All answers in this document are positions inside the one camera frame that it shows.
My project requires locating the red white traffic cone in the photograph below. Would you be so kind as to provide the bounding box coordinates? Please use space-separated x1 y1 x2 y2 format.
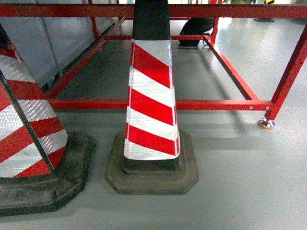
106 0 199 195

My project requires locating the black bag under table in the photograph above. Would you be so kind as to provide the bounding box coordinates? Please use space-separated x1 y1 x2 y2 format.
180 18 215 35

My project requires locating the red white cone at left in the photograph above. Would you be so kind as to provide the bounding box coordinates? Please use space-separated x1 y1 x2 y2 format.
0 29 93 217

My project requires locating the red metal table frame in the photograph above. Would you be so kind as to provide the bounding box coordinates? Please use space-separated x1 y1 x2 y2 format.
0 0 307 129

